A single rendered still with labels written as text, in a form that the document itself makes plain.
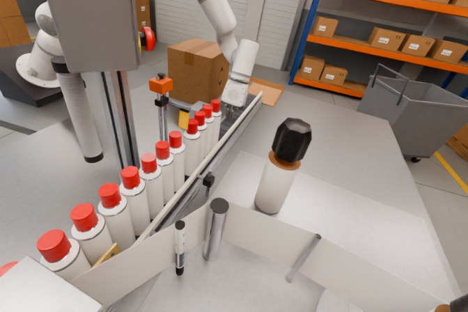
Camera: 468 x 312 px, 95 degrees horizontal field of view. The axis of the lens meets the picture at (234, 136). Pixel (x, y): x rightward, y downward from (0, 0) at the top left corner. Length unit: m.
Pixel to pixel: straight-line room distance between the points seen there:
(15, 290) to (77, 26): 0.30
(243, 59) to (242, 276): 0.72
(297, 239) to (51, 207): 0.67
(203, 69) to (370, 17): 4.29
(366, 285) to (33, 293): 0.51
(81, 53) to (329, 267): 0.57
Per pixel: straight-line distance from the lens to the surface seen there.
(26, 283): 0.34
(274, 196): 0.63
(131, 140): 0.66
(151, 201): 0.59
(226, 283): 0.58
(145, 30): 0.41
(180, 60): 1.16
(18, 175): 0.97
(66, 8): 0.37
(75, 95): 0.46
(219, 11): 0.85
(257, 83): 1.68
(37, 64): 1.32
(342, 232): 0.76
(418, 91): 3.45
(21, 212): 0.85
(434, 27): 5.36
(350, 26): 5.05
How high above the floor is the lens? 1.43
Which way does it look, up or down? 35 degrees down
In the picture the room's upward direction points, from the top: 10 degrees clockwise
